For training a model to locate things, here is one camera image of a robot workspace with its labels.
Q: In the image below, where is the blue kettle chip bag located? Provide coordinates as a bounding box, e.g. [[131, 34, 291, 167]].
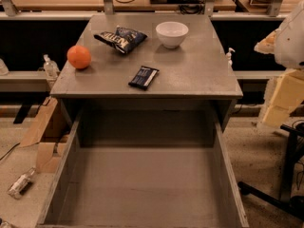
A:
[[94, 26, 147, 54]]

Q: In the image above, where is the clear sanitizer bottle left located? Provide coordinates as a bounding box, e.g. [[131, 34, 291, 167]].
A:
[[43, 54, 60, 79]]

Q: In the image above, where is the dark blue rxbar wrapper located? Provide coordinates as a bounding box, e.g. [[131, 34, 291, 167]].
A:
[[128, 66, 159, 90]]

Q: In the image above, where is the black chair base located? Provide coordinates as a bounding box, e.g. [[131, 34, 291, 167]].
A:
[[237, 123, 304, 220]]

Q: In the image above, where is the orange fruit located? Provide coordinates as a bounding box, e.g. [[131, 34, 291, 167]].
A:
[[66, 46, 91, 69]]

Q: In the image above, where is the clear bottle on floor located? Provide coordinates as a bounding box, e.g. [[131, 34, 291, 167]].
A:
[[8, 167, 36, 200]]

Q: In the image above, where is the brown cardboard box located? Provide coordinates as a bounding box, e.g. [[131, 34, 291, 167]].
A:
[[20, 97, 69, 173]]

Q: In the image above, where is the open grey top drawer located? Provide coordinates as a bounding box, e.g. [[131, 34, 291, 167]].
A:
[[37, 110, 249, 228]]

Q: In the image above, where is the white pump bottle right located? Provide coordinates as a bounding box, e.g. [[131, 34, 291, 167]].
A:
[[225, 47, 236, 67]]

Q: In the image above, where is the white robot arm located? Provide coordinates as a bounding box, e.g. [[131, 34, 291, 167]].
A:
[[254, 1, 304, 127]]

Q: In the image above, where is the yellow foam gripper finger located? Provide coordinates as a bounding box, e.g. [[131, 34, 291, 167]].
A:
[[258, 69, 304, 128], [254, 29, 278, 54]]

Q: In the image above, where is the white ceramic bowl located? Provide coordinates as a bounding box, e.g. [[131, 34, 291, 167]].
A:
[[156, 21, 189, 48]]

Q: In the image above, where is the grey cabinet with top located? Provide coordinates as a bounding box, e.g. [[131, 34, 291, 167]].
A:
[[51, 13, 242, 124]]

